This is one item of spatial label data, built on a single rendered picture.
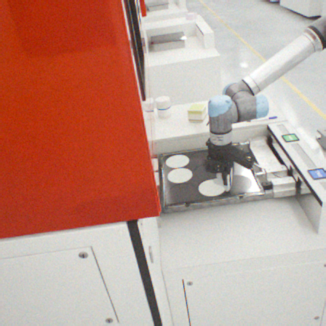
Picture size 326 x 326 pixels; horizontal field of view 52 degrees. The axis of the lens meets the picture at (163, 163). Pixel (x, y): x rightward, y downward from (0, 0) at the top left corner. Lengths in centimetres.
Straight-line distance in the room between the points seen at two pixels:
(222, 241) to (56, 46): 87
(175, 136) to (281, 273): 72
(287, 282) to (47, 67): 104
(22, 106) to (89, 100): 11
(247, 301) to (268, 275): 15
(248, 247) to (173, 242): 26
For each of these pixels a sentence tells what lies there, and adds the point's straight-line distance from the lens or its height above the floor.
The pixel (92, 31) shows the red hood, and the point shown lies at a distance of 55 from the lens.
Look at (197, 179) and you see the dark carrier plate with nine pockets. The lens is 135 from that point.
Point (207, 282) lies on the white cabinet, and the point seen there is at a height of 73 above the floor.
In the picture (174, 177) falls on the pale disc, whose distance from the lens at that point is 137.
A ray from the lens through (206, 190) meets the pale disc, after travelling 129.
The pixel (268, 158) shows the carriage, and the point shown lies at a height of 88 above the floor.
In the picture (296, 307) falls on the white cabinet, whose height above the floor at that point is 52.
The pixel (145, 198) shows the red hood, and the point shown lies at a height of 128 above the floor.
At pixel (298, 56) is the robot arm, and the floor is 132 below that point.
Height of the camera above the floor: 170
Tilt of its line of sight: 33 degrees down
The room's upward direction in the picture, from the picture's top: 10 degrees counter-clockwise
